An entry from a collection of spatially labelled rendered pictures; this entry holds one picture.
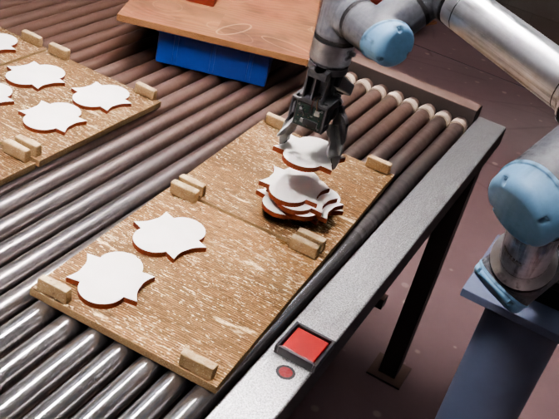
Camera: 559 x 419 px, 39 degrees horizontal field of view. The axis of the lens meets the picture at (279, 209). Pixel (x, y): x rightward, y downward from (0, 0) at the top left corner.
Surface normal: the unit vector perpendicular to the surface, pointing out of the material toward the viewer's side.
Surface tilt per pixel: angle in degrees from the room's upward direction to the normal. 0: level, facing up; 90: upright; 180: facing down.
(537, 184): 44
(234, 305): 0
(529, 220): 121
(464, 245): 0
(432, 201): 0
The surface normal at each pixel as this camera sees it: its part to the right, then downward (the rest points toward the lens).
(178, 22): 0.21, -0.82
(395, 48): 0.50, 0.56
